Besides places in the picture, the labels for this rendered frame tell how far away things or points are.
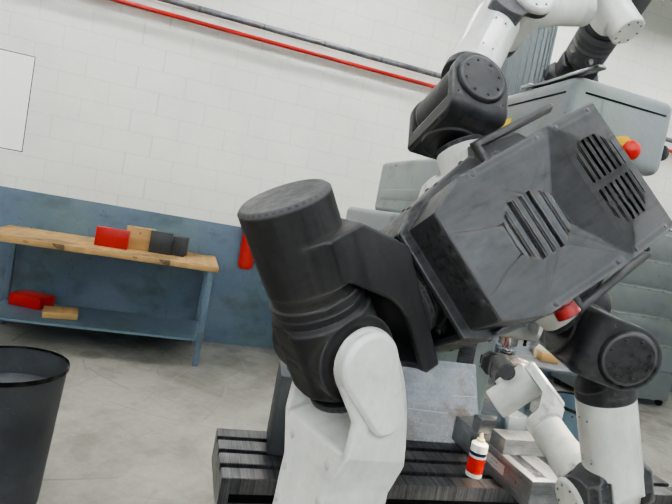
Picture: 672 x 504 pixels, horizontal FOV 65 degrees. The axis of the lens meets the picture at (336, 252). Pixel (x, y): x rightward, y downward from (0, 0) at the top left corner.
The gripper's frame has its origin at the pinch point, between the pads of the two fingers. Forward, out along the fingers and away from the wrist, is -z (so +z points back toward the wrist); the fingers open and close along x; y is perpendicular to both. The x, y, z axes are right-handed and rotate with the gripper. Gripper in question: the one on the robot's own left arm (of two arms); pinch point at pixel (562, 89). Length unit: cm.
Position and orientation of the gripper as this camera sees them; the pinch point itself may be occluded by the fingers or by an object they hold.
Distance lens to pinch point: 146.3
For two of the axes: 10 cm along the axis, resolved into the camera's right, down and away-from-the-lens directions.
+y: 1.8, -8.8, 4.3
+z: 0.7, -4.3, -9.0
